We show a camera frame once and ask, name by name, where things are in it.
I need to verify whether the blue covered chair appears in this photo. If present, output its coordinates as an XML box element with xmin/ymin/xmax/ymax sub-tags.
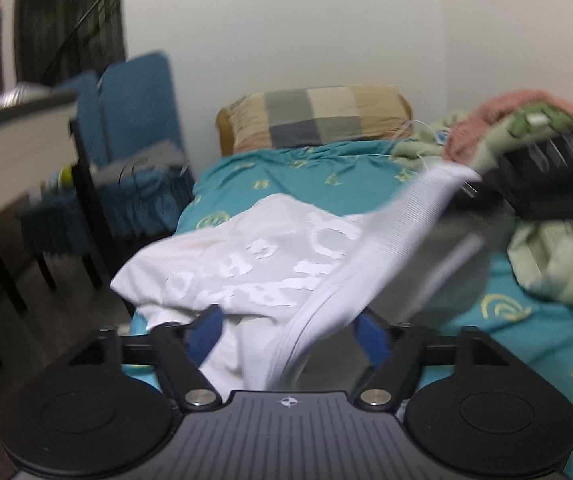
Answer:
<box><xmin>17</xmin><ymin>52</ymin><xmax>194</xmax><ymax>289</ymax></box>

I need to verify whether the white desk with black legs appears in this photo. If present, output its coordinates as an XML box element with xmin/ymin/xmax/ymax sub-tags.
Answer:
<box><xmin>0</xmin><ymin>90</ymin><xmax>106</xmax><ymax>316</ymax></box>

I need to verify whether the plush toy on chair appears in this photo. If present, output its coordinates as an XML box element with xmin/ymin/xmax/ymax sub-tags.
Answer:
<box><xmin>48</xmin><ymin>166</ymin><xmax>74</xmax><ymax>193</ymax></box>

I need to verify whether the light green blanket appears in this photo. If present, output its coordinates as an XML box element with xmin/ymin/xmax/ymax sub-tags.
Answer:
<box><xmin>390</xmin><ymin>103</ymin><xmax>573</xmax><ymax>307</ymax></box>

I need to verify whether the dark window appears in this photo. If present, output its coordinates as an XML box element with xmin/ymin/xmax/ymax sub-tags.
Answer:
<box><xmin>14</xmin><ymin>0</ymin><xmax>126</xmax><ymax>87</ymax></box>

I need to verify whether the pink fluffy blanket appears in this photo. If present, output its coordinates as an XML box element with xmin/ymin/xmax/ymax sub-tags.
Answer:
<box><xmin>443</xmin><ymin>89</ymin><xmax>573</xmax><ymax>164</ymax></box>

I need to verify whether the white charging cable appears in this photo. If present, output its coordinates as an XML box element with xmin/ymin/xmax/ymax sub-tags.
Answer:
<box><xmin>391</xmin><ymin>118</ymin><xmax>451</xmax><ymax>162</ymax></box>

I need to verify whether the white t-shirt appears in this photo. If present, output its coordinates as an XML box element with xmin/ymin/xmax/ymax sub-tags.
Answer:
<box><xmin>111</xmin><ymin>162</ymin><xmax>484</xmax><ymax>396</ymax></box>

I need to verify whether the plaid pillow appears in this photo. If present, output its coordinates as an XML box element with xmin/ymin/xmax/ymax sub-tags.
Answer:
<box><xmin>216</xmin><ymin>84</ymin><xmax>413</xmax><ymax>156</ymax></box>

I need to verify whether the teal patterned bed sheet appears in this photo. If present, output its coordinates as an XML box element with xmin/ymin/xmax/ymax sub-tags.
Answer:
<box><xmin>126</xmin><ymin>138</ymin><xmax>573</xmax><ymax>480</ymax></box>

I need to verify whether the grey cloth on chair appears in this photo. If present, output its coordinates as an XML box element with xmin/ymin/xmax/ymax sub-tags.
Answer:
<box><xmin>92</xmin><ymin>140</ymin><xmax>188</xmax><ymax>186</ymax></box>

